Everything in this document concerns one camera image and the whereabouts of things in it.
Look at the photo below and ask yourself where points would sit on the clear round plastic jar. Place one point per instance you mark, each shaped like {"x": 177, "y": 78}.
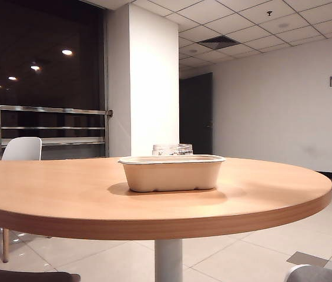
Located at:
{"x": 173, "y": 150}

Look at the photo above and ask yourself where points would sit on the dark door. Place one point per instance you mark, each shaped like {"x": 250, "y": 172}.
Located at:
{"x": 196, "y": 117}

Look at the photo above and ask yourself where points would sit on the steel handrail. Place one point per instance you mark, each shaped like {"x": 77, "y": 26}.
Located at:
{"x": 51, "y": 110}

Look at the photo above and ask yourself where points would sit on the dark brown chair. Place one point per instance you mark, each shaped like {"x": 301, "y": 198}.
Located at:
{"x": 21, "y": 276}

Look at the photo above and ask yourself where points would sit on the white table pedestal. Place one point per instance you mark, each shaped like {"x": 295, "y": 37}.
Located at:
{"x": 168, "y": 261}

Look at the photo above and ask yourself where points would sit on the ceiling air vent grille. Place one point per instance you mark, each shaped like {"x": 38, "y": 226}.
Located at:
{"x": 216, "y": 42}

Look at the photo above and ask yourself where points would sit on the beige rectangular pulp container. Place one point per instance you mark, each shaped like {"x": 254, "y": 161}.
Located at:
{"x": 171, "y": 176}

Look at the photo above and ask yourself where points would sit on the grey floor plate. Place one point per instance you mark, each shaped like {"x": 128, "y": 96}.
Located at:
{"x": 308, "y": 259}

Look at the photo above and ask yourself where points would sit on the white shell chair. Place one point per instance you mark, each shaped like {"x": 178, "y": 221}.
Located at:
{"x": 21, "y": 148}

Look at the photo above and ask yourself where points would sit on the grey chair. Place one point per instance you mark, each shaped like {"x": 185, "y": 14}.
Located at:
{"x": 318, "y": 274}

